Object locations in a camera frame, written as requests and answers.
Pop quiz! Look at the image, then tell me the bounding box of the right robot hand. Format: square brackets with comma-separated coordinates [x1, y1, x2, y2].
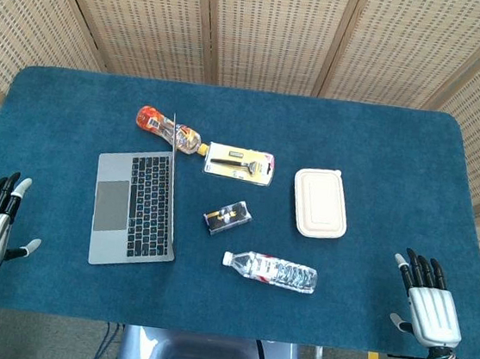
[384, 246, 472, 351]

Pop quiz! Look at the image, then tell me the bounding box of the orange drink bottle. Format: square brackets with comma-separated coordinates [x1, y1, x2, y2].
[133, 104, 212, 158]

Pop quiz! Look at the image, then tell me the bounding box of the blue table mat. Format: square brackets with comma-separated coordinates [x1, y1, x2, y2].
[0, 59, 480, 359]

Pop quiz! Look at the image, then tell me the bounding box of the beige lidded food container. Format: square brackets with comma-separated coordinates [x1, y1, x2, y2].
[287, 164, 355, 243]

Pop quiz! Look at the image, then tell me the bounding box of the blue cable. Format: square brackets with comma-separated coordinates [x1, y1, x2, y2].
[91, 321, 125, 359]

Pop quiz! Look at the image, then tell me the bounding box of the clear water bottle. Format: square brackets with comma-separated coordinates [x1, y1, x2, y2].
[220, 247, 321, 295]

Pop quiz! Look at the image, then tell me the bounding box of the woven folding screen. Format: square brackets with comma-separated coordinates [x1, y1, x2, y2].
[0, 0, 480, 303]

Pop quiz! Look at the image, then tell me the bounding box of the razor in blister pack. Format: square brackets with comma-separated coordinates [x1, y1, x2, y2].
[201, 140, 277, 189]

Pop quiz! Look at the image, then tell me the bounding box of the silver laptop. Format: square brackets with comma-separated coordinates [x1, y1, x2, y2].
[85, 103, 192, 275]

